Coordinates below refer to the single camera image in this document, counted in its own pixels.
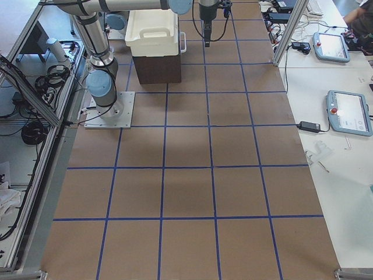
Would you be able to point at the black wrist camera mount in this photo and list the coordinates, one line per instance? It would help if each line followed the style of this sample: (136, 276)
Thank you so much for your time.
(226, 5)

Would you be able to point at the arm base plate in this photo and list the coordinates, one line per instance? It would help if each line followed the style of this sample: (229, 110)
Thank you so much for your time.
(119, 115)

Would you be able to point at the aluminium frame post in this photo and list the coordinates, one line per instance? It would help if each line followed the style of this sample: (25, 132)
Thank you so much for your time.
(289, 30)

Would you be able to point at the clear plastic part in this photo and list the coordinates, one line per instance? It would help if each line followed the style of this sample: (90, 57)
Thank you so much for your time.
(321, 151)

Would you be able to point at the black power adapter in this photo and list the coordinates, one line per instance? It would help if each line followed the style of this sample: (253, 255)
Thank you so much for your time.
(309, 126)

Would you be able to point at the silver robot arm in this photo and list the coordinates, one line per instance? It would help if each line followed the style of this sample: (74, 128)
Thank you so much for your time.
(101, 81)

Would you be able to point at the far teach pendant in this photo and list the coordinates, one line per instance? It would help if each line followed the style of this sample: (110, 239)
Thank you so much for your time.
(330, 47)

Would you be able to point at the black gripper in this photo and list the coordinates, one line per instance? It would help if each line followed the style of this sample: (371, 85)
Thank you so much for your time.
(207, 11)

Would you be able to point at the near teach pendant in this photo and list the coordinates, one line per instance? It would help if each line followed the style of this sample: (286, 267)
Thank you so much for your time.
(348, 113)

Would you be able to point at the white plastic tray bin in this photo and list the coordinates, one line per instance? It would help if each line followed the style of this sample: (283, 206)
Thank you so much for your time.
(152, 33)

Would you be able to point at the dark brown drawer cabinet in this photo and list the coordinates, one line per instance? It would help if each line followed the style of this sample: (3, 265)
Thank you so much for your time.
(154, 70)

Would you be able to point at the wooden drawer with white handle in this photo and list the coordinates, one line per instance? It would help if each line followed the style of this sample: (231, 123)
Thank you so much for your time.
(183, 42)

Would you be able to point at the teach pendant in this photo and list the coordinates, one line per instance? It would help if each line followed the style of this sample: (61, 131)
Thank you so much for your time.
(348, 113)
(330, 47)

